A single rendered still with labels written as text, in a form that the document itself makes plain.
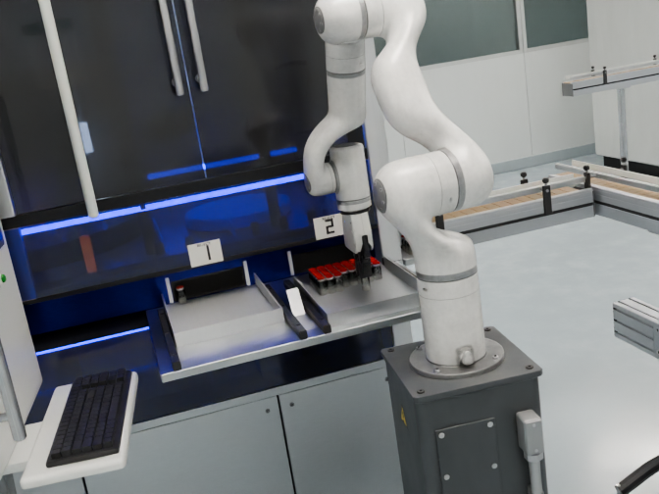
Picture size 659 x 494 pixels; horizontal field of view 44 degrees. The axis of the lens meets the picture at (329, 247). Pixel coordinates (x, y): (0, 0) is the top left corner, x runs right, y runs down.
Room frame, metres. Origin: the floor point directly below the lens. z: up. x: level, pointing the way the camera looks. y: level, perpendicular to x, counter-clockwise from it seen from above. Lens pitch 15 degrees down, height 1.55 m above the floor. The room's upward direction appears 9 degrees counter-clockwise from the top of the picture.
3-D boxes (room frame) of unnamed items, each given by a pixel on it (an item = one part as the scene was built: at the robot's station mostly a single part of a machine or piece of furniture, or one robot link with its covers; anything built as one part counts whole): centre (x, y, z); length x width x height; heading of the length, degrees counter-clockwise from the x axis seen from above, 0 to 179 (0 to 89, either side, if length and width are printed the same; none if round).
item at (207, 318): (1.98, 0.30, 0.90); 0.34 x 0.26 x 0.04; 14
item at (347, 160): (1.98, -0.07, 1.19); 0.09 x 0.08 x 0.13; 108
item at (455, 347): (1.53, -0.22, 0.95); 0.19 x 0.19 x 0.18
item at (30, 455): (1.63, 0.62, 0.79); 0.45 x 0.28 x 0.03; 7
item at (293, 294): (1.84, 0.09, 0.91); 0.14 x 0.03 x 0.06; 13
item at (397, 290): (1.95, -0.06, 0.90); 0.34 x 0.26 x 0.04; 14
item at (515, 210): (2.44, -0.49, 0.92); 0.69 x 0.16 x 0.16; 104
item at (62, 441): (1.64, 0.56, 0.82); 0.40 x 0.14 x 0.02; 7
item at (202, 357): (1.95, 0.12, 0.87); 0.70 x 0.48 x 0.02; 104
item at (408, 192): (1.52, -0.19, 1.16); 0.19 x 0.12 x 0.24; 108
